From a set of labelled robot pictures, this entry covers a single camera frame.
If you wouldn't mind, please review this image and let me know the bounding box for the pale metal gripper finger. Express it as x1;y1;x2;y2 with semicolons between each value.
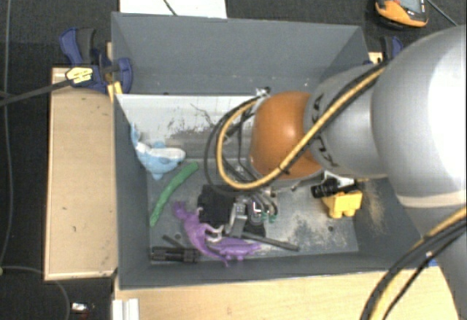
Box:
228;202;250;239

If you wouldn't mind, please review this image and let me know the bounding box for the purple toy dinosaur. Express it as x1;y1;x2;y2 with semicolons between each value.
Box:
171;200;224;258
206;236;264;268

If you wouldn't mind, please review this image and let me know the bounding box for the black box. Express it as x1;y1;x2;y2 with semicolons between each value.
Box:
197;184;235;225

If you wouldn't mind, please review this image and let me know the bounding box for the black rod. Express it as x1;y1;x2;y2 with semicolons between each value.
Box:
240;231;301;252

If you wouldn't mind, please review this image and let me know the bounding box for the thin black stick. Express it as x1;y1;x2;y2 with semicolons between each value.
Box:
161;234;185;249

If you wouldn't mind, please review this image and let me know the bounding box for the green toy bean pod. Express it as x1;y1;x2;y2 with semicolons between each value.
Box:
149;161;200;228

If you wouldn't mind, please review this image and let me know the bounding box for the yellow toy block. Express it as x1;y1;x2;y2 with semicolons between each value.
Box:
320;190;364;219

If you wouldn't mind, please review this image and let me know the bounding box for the blue and white toy animal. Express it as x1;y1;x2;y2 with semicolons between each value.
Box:
130;122;187;182

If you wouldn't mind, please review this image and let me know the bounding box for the grey metal bin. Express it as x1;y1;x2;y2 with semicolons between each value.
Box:
110;11;424;290

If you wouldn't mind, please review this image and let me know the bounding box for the pale wood flat board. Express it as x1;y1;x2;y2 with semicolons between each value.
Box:
43;66;120;281

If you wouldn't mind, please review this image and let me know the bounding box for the black cylinder on white bracket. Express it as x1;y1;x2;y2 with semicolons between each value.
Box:
311;171;358;200

